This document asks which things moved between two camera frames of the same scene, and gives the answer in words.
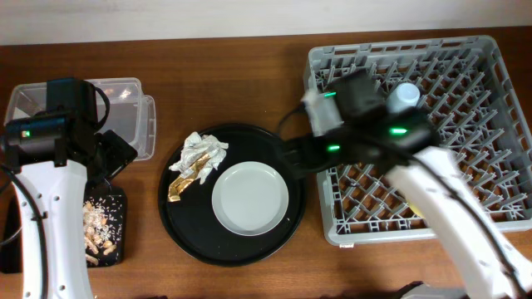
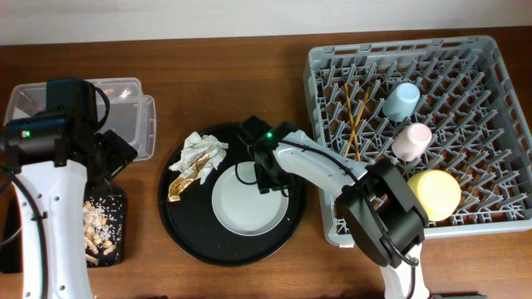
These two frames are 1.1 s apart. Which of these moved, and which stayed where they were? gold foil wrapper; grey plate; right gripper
Moved: right gripper
Stayed: gold foil wrapper; grey plate
